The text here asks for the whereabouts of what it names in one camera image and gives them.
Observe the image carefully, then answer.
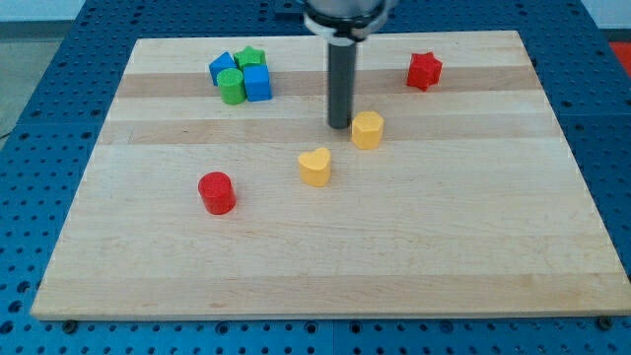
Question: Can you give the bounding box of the yellow heart block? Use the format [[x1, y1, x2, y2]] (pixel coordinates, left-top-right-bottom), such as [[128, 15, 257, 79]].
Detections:
[[298, 147, 331, 187]]

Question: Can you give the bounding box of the yellow hexagon block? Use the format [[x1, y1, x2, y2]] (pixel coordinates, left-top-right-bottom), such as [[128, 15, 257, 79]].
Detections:
[[351, 111, 385, 150]]

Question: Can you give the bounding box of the red cylinder block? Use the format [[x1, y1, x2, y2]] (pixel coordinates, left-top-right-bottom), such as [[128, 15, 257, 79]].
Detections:
[[198, 172, 237, 215]]

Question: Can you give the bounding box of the light wooden board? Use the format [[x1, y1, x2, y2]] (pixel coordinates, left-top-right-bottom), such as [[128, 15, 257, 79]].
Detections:
[[31, 31, 630, 320]]

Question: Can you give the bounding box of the blue cube block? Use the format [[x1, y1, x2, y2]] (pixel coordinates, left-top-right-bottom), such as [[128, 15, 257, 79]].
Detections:
[[244, 64, 272, 102]]

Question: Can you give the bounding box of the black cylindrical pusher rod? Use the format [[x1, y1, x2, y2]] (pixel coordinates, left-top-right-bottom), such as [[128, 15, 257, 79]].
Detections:
[[327, 43, 357, 129]]

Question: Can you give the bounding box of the green cylinder block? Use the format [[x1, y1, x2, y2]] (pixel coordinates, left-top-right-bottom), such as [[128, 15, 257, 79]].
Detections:
[[217, 68, 246, 105]]

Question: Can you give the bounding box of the green star block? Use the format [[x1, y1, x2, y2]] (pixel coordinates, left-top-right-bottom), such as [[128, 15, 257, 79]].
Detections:
[[234, 45, 266, 70]]

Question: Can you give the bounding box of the blue angled block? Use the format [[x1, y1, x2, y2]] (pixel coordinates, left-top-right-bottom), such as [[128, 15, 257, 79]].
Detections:
[[208, 51, 238, 86]]

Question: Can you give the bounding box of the red star block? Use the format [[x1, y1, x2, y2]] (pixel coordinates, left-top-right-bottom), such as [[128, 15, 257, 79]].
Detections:
[[406, 52, 443, 92]]

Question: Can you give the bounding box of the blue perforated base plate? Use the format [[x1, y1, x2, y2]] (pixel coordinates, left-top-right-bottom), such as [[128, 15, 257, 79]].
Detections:
[[1, 1, 630, 354]]

